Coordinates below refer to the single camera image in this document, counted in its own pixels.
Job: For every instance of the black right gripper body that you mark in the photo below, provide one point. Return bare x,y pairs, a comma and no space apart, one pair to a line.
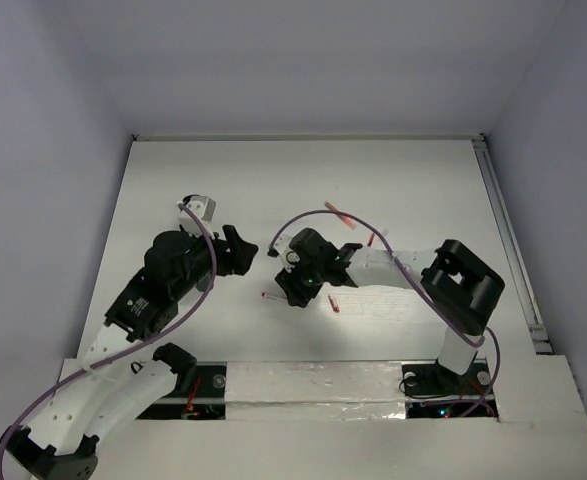
309,273

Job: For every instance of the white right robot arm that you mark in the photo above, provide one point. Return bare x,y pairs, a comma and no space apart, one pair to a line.
460,287

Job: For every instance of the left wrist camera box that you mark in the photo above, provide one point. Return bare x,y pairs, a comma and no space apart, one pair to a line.
202,206

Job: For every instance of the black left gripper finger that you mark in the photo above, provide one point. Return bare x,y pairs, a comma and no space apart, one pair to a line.
240,266
236,245

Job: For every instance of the clear red gel pen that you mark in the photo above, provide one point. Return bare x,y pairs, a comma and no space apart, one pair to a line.
375,237

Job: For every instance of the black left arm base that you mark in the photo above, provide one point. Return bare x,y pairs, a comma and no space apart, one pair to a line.
205,401

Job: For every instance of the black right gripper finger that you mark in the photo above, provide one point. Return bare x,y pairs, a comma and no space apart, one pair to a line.
305,291
285,282

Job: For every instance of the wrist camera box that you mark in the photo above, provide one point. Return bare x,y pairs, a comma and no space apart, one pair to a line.
279,247
202,206

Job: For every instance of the white pen red cap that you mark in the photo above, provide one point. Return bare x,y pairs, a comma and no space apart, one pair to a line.
273,297

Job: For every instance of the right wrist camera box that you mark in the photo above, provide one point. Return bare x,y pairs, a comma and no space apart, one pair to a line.
279,247

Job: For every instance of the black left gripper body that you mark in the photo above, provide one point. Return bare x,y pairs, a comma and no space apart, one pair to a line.
229,250

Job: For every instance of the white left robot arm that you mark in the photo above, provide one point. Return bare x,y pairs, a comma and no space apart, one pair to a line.
126,368

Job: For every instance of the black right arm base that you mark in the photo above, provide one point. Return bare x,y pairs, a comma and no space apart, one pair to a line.
432,392

